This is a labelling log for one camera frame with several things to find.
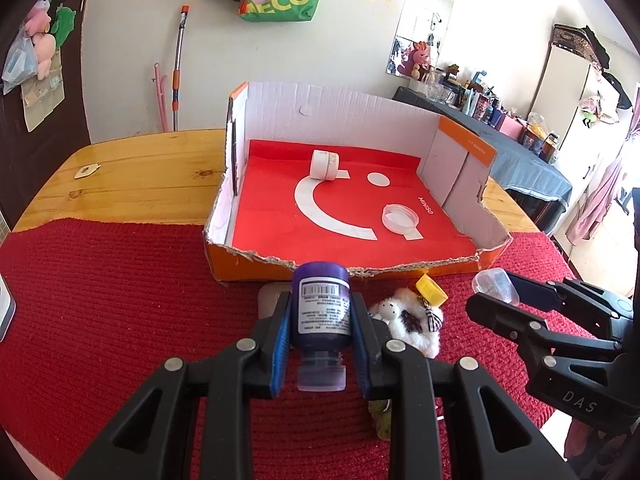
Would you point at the purple plastic bottle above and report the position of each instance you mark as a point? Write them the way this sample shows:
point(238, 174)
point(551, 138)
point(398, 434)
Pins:
point(320, 326)

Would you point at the pink rabbit plush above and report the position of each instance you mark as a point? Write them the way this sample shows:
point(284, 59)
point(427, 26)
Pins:
point(415, 60)

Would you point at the pink curtain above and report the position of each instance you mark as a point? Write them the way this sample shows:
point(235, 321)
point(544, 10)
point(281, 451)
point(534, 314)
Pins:
point(592, 212)

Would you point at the dark brown door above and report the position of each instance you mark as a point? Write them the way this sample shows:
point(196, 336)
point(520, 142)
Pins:
point(43, 122)

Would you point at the white device with ring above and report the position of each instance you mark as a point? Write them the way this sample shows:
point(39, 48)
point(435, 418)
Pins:
point(7, 308)

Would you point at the pink plastic hanger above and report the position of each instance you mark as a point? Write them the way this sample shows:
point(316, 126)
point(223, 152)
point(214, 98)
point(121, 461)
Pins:
point(159, 80)

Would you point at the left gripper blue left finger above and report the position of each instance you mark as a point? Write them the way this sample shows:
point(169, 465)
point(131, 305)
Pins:
point(279, 342)

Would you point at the white wardrobe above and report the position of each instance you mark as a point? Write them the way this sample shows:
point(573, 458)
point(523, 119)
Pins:
point(580, 107)

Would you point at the dark covered side table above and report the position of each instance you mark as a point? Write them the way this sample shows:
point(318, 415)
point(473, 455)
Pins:
point(540, 189)

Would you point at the grey square case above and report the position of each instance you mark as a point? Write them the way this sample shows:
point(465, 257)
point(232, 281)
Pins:
point(268, 297)

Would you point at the pink plush toys hanging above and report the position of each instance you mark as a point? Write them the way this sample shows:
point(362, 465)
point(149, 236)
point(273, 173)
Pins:
point(37, 25)

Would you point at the clear square small box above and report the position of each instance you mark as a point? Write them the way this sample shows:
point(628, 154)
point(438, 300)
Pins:
point(496, 283)

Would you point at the white fluffy plush toy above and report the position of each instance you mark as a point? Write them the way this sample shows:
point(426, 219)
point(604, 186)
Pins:
point(412, 320)

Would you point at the yellow bottle cap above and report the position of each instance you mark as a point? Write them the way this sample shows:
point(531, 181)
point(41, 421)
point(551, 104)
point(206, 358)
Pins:
point(430, 291)

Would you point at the small wooden tag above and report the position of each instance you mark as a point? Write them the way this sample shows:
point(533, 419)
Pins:
point(86, 171)

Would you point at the clear round container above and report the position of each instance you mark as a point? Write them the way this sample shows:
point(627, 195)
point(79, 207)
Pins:
point(399, 219)

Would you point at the red knitted table cloth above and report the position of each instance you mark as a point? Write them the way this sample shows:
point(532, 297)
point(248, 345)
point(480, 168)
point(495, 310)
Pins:
point(100, 306)

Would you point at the orange grey mop handle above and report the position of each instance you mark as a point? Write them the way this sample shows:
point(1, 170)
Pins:
point(176, 72)

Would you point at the green plush on door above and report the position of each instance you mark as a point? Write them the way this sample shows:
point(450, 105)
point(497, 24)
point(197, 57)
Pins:
point(63, 25)

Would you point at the orange white cardboard box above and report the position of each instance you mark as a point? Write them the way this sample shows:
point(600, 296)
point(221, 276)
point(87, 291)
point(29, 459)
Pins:
point(269, 216)

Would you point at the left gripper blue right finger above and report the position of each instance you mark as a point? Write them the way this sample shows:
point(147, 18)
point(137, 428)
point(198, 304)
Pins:
point(360, 322)

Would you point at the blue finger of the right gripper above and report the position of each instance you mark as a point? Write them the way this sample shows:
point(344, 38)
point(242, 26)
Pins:
point(506, 321)
point(541, 296)

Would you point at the green fuzzy plush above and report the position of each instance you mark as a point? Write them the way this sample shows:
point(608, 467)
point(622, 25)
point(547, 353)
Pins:
point(381, 412)

